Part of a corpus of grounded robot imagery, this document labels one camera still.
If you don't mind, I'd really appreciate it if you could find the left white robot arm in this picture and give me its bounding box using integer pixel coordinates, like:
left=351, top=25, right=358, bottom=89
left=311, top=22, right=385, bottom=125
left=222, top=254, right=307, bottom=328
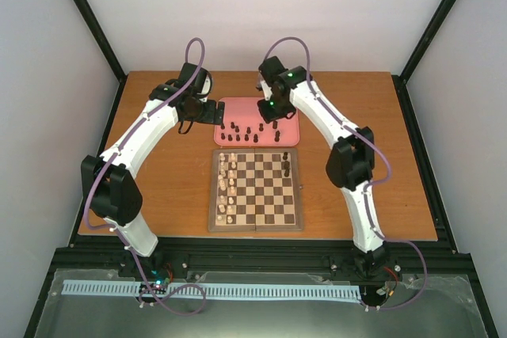
left=81, top=74, right=224, bottom=277

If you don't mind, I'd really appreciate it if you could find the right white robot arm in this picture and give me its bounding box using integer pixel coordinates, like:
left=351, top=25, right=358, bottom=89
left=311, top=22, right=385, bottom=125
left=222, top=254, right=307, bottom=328
left=257, top=62, right=387, bottom=278

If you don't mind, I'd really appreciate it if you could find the wooden chess board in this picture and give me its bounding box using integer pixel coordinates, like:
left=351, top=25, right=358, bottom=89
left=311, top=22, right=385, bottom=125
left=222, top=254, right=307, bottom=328
left=208, top=147, right=304, bottom=233

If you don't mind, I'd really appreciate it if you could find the pink plastic tray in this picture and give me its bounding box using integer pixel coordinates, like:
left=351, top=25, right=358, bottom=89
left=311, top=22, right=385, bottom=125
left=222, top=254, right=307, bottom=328
left=213, top=97, right=300, bottom=147

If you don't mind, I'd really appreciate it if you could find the transparent acrylic sheet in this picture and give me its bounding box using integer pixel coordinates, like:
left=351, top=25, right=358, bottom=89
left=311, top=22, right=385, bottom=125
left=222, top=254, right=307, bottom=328
left=33, top=270, right=487, bottom=337

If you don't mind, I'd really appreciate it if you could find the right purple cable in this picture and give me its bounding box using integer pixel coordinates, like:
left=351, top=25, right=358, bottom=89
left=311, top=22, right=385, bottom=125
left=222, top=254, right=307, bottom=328
left=262, top=36, right=430, bottom=312

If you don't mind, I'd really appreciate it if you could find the light blue cable duct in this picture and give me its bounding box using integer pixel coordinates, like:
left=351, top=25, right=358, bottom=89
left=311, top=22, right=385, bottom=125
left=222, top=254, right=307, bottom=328
left=61, top=279, right=361, bottom=303

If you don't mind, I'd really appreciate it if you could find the black aluminium frame base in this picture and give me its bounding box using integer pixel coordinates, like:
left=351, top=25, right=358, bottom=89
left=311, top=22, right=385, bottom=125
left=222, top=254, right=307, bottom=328
left=47, top=234, right=476, bottom=291

